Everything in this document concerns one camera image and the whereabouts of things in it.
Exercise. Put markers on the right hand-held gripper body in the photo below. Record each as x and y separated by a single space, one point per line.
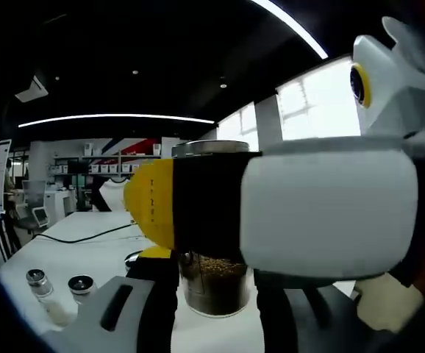
400 92

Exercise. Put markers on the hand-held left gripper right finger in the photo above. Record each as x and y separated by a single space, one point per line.
289 320

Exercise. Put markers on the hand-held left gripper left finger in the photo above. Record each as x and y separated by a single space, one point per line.
139 312

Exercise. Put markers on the short glass seasoning bottle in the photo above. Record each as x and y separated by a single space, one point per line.
42 288
82 286

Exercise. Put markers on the tall brown-filled seasoning bottle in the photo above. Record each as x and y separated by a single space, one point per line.
216 287

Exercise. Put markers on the black and white office chair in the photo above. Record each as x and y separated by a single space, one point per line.
106 195

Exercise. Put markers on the white ceiling light strip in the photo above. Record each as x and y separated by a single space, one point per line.
117 117
293 25

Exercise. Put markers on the white cabinet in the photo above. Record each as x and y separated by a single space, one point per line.
60 206

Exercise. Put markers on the shelf of white storage bins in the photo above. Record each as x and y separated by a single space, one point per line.
106 167

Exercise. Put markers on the black monitor on stand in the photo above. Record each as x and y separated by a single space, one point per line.
75 165

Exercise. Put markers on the grey office chair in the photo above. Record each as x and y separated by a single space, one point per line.
34 191

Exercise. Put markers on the ceiling air conditioner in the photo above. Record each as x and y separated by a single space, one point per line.
31 90

